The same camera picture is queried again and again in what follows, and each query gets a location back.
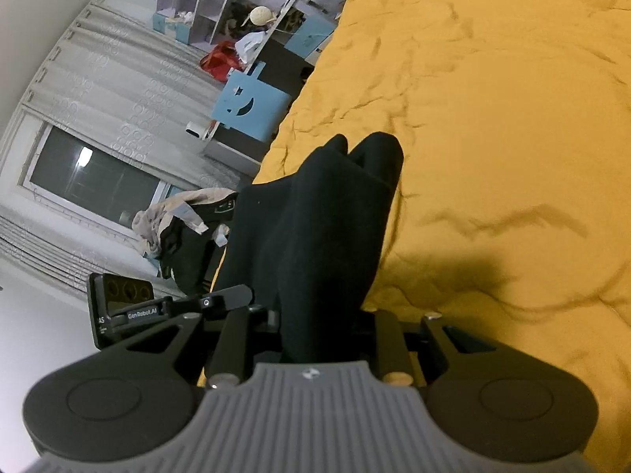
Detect black pants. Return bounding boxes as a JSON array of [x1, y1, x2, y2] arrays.
[[212, 131, 406, 366]]

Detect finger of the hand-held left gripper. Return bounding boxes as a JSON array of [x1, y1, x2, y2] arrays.
[[168, 284, 256, 315]]

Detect beige garment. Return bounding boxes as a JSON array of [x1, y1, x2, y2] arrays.
[[132, 187, 238, 259]]

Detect red bag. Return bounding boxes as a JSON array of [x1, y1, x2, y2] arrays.
[[199, 40, 248, 84]]

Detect small white device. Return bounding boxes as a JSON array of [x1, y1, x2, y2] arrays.
[[186, 120, 214, 142]]

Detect yellow hat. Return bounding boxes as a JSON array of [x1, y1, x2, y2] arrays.
[[245, 5, 277, 26]]

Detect dark window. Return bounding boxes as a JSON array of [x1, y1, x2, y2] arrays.
[[19, 120, 184, 231]]

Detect white patterned curtain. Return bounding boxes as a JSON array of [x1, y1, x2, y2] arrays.
[[0, 0, 263, 309]]

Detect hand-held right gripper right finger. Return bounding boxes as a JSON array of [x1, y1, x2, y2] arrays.
[[366, 309, 496, 386]]

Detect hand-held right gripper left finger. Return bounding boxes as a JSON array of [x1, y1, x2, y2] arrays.
[[123, 305, 283, 389]]

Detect white cloth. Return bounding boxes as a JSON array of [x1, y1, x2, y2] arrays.
[[235, 30, 268, 58]]

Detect yellow bed cover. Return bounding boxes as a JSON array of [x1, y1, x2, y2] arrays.
[[196, 0, 631, 473]]

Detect blue chair with face cutout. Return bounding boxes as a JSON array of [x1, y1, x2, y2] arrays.
[[211, 61, 290, 143]]

